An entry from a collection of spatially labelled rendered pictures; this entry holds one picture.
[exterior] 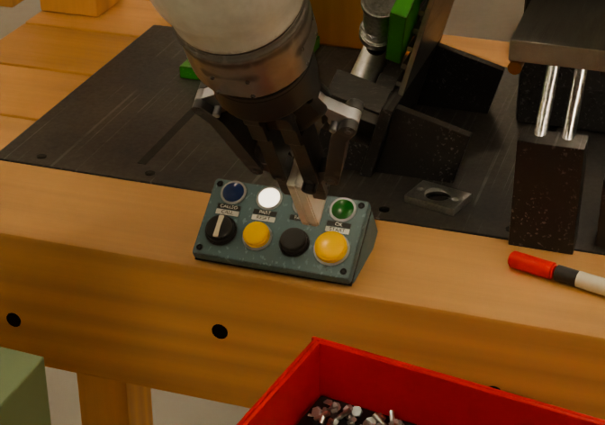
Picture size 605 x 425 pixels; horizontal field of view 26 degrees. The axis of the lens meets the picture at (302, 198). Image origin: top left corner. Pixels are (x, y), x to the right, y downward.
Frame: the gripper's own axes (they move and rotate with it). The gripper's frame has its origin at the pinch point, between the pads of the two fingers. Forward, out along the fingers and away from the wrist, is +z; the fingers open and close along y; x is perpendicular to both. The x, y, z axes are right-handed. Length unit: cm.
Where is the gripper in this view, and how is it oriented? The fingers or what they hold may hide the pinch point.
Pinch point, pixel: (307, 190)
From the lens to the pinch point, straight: 106.5
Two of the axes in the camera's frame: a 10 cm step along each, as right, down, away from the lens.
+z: 1.8, 4.7, 8.7
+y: 9.5, 1.4, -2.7
